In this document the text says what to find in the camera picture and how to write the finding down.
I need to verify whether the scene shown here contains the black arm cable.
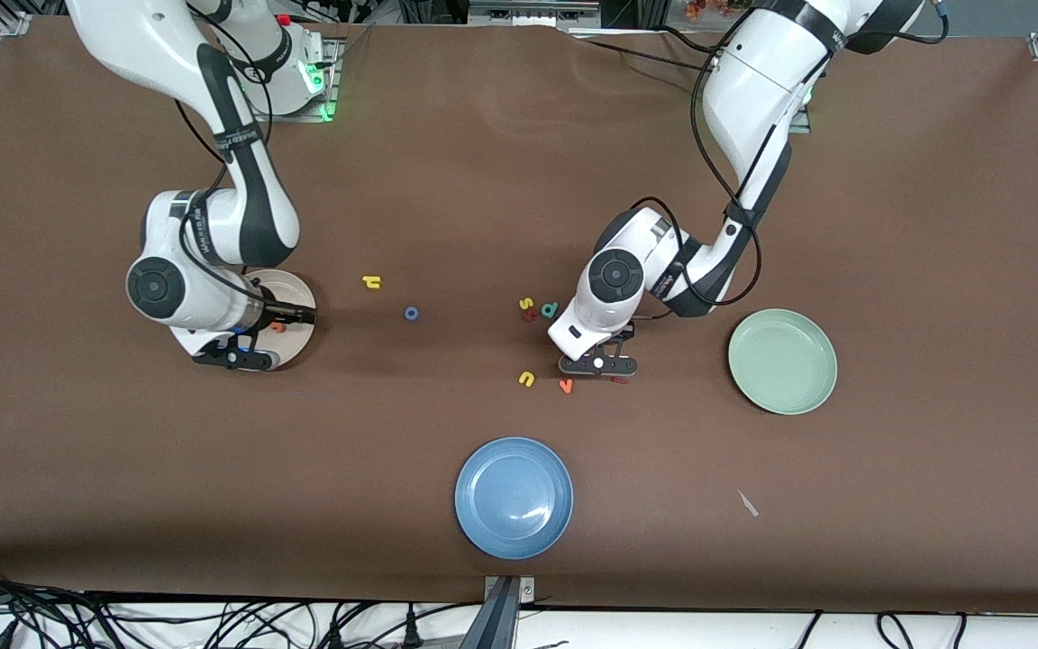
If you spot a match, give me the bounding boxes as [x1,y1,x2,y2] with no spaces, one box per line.
[632,41,763,307]
[172,0,295,309]

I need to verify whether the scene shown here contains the blue plate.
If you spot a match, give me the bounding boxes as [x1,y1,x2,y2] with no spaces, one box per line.
[454,437,574,561]

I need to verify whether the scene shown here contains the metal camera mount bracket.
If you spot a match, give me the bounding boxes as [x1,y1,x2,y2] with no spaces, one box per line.
[460,575,538,649]

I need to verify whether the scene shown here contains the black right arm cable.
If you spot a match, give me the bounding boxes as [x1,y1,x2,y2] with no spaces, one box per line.
[172,0,295,309]

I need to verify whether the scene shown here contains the black cable on tabletop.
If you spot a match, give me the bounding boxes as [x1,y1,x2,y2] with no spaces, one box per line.
[573,25,723,78]

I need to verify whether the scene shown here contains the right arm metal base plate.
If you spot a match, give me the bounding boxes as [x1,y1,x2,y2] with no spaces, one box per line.
[253,41,341,123]

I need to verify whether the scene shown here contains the light green plate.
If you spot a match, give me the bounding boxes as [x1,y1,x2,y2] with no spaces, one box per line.
[728,308,839,416]

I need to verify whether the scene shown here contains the grey power strip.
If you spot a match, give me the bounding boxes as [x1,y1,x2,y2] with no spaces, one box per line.
[468,0,603,28]

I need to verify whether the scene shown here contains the beige brown plate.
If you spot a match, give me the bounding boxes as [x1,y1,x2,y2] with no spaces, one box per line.
[244,269,318,372]

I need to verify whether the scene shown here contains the black looped cable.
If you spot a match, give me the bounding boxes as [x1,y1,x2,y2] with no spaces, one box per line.
[876,611,969,649]

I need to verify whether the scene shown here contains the orange artificial flowers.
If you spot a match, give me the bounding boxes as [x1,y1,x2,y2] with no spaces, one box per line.
[684,0,759,21]

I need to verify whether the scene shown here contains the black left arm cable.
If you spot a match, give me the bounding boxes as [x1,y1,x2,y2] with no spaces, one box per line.
[632,41,763,307]

